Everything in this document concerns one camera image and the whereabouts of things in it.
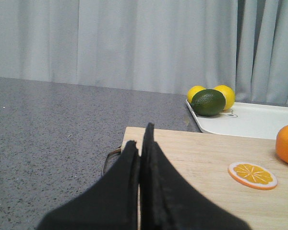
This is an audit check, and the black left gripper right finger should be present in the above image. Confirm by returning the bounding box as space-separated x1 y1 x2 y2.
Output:
140 123 250 230

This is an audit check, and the yellow lemon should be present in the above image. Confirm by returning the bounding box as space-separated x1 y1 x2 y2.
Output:
214 85 235 111
187 85 206 103

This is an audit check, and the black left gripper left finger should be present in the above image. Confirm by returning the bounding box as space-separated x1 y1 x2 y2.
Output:
37 141 140 230

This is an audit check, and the wooden cutting board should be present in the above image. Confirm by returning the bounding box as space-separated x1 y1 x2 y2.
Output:
121 126 288 230

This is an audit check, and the white rectangular tray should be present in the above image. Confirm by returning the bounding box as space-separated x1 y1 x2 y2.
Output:
185 101 288 139

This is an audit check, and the green lime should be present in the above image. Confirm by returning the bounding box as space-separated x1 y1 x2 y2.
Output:
191 89 226 116

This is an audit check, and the cutting board strap loop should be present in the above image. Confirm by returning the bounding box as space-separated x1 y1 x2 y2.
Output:
102 146 122 177

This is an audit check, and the grey curtain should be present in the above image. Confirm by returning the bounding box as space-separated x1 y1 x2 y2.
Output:
0 0 288 105

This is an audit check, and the orange slice toy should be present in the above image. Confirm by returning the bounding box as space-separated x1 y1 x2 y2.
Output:
228 161 278 190

